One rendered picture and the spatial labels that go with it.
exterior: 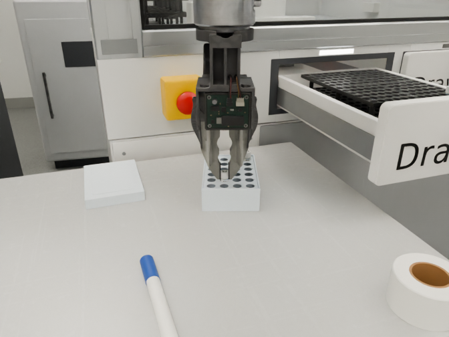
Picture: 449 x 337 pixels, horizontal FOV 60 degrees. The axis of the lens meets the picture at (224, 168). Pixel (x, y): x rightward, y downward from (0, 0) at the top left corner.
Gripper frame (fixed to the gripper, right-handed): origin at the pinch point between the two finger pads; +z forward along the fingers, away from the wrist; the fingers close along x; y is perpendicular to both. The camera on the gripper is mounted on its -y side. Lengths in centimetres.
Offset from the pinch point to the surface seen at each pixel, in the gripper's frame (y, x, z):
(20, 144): -216, -148, 81
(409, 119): 6.5, 22.9, -9.7
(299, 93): -17.1, 14.0, -7.0
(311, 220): 6.4, 12.1, 5.1
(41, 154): -198, -125, 81
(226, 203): 3.9, 0.2, 3.8
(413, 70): -33, 42, -8
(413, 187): -38, 51, 24
